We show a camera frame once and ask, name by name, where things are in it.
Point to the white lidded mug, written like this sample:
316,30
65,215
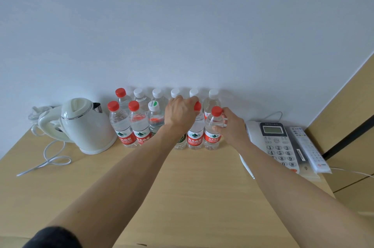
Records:
36,109

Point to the red cap water bottle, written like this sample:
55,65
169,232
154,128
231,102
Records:
211,139
121,128
140,128
120,92
195,139

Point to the person's left forearm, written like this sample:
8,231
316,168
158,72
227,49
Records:
117,183

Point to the person's right forearm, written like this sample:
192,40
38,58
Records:
306,198

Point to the white cap water bottle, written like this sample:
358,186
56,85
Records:
157,93
174,92
193,92
211,104
138,93

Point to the bagged remote control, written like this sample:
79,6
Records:
306,145

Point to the wooden table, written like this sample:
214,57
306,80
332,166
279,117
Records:
204,198

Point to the person's right hand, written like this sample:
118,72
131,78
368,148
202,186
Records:
236,134

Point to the green label water bottle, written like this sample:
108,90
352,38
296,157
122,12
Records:
181,141
155,119

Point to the white telephone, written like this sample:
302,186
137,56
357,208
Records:
274,145

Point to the black t-shirt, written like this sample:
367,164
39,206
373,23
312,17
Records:
52,239

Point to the person's left hand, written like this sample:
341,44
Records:
178,113

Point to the white electric kettle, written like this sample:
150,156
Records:
87,131

